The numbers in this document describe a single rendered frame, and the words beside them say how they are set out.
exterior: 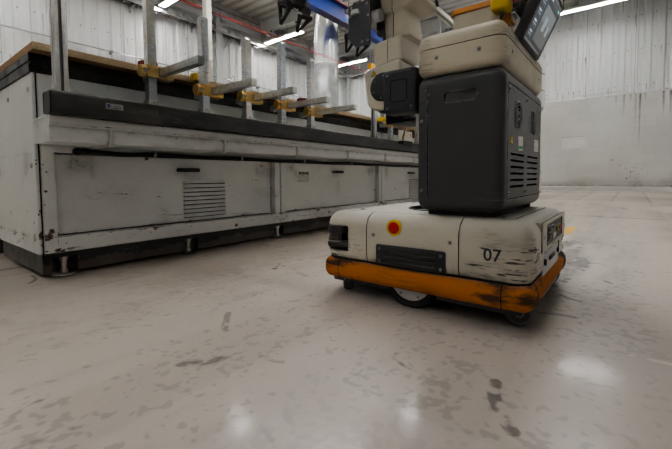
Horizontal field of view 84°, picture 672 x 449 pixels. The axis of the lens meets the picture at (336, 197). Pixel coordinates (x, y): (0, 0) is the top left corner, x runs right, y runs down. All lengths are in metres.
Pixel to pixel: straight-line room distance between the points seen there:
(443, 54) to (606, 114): 10.91
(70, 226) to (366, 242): 1.25
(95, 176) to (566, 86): 11.53
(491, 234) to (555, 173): 10.97
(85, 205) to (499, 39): 1.68
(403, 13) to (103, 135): 1.22
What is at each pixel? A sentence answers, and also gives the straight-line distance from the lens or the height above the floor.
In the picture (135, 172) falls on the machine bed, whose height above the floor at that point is 0.42.
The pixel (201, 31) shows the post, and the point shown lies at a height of 1.07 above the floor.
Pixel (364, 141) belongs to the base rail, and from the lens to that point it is 2.81.
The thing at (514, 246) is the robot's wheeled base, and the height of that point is 0.22.
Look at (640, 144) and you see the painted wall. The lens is 11.92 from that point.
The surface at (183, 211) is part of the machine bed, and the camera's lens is 2.11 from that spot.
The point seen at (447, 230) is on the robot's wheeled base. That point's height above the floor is 0.25.
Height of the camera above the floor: 0.40
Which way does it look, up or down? 3 degrees down
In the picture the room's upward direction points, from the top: straight up
